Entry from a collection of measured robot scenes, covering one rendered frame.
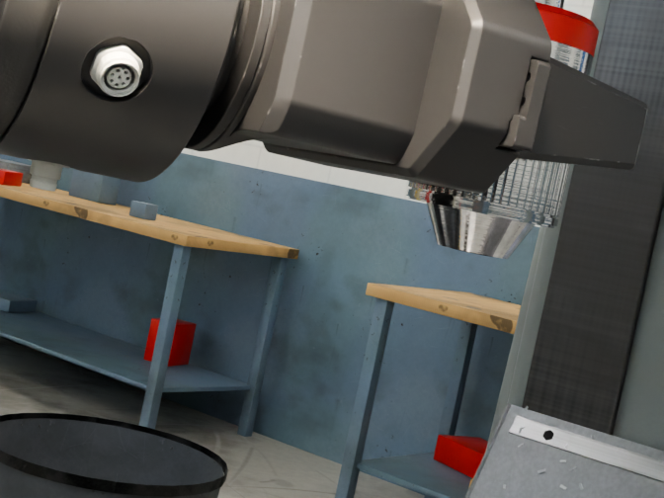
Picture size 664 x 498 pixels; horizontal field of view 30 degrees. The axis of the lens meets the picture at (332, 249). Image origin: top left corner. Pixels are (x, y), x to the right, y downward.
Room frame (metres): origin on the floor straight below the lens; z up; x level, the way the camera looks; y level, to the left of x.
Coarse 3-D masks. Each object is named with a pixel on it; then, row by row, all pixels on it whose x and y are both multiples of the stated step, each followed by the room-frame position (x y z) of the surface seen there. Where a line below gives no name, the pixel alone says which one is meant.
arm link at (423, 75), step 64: (64, 0) 0.27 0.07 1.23; (128, 0) 0.28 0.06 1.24; (192, 0) 0.28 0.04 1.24; (256, 0) 0.31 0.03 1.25; (320, 0) 0.30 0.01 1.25; (384, 0) 0.31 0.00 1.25; (448, 0) 0.32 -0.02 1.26; (512, 0) 0.32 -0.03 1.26; (64, 64) 0.28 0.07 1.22; (128, 64) 0.28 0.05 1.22; (192, 64) 0.29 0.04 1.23; (256, 64) 0.31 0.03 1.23; (320, 64) 0.30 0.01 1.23; (384, 64) 0.31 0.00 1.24; (448, 64) 0.31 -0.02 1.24; (512, 64) 0.31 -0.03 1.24; (64, 128) 0.29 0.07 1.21; (128, 128) 0.29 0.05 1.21; (192, 128) 0.30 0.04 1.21; (256, 128) 0.31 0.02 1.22; (320, 128) 0.31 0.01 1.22; (384, 128) 0.31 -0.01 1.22; (448, 128) 0.31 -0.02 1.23; (512, 128) 0.31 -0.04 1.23
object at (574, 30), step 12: (540, 12) 0.36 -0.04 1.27; (552, 12) 0.36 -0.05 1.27; (564, 12) 0.36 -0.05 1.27; (552, 24) 0.36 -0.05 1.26; (564, 24) 0.36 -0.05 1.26; (576, 24) 0.36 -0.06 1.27; (588, 24) 0.37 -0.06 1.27; (552, 36) 0.36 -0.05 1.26; (564, 36) 0.36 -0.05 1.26; (576, 36) 0.36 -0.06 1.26; (588, 36) 0.37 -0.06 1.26; (588, 48) 0.37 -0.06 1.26
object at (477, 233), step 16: (432, 208) 0.38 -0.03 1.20; (448, 208) 0.37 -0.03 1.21; (432, 224) 0.38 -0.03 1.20; (448, 224) 0.37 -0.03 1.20; (464, 224) 0.37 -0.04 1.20; (480, 224) 0.37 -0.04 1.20; (496, 224) 0.37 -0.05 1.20; (512, 224) 0.37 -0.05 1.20; (528, 224) 0.37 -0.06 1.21; (448, 240) 0.37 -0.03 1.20; (464, 240) 0.37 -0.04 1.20; (480, 240) 0.37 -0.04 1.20; (496, 240) 0.37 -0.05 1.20; (512, 240) 0.37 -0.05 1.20; (496, 256) 0.37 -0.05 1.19
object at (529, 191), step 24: (552, 48) 0.36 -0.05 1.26; (576, 48) 0.36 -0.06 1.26; (528, 168) 0.36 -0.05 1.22; (552, 168) 0.36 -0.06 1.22; (408, 192) 0.38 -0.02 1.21; (432, 192) 0.37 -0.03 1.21; (456, 192) 0.36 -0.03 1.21; (504, 192) 0.36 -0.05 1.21; (528, 192) 0.36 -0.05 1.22; (552, 192) 0.37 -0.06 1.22; (504, 216) 0.36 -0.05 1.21; (528, 216) 0.36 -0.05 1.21; (552, 216) 0.37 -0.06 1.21
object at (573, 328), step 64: (640, 0) 0.75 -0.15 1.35; (640, 64) 0.75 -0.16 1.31; (576, 192) 0.76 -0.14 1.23; (640, 192) 0.74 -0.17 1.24; (576, 256) 0.76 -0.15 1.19; (640, 256) 0.73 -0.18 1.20; (576, 320) 0.75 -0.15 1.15; (640, 320) 0.73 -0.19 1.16; (512, 384) 0.78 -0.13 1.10; (576, 384) 0.75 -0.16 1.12; (640, 384) 0.73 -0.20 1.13
